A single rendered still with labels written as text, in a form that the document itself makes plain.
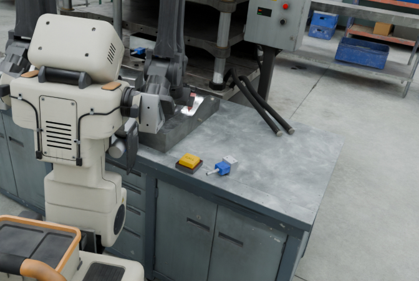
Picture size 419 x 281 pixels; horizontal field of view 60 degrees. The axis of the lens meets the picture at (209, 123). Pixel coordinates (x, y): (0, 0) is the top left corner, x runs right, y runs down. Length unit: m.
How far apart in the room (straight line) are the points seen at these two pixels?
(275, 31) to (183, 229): 1.13
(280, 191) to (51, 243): 0.79
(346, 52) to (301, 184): 3.69
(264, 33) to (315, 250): 1.30
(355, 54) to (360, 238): 2.93
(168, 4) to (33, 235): 0.70
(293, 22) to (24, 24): 1.31
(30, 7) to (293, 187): 1.07
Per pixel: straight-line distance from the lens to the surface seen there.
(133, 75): 1.96
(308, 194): 1.42
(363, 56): 5.02
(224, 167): 1.38
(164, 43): 1.08
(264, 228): 1.46
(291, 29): 2.04
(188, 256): 1.78
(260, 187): 1.39
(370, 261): 2.47
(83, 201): 1.22
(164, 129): 1.49
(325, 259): 2.36
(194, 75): 2.35
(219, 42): 2.06
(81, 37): 1.01
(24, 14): 1.24
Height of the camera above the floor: 1.64
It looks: 29 degrees down
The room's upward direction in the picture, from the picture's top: 6 degrees clockwise
